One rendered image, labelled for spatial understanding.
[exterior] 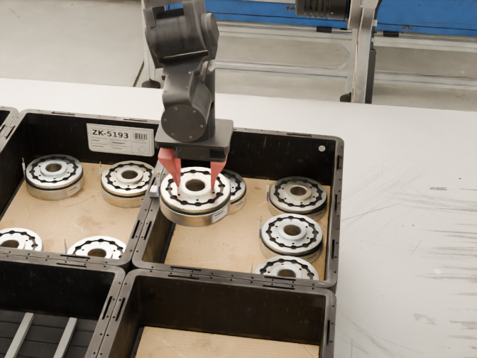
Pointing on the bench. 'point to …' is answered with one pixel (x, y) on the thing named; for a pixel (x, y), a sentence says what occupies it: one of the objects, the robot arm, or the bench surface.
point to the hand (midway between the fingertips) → (195, 181)
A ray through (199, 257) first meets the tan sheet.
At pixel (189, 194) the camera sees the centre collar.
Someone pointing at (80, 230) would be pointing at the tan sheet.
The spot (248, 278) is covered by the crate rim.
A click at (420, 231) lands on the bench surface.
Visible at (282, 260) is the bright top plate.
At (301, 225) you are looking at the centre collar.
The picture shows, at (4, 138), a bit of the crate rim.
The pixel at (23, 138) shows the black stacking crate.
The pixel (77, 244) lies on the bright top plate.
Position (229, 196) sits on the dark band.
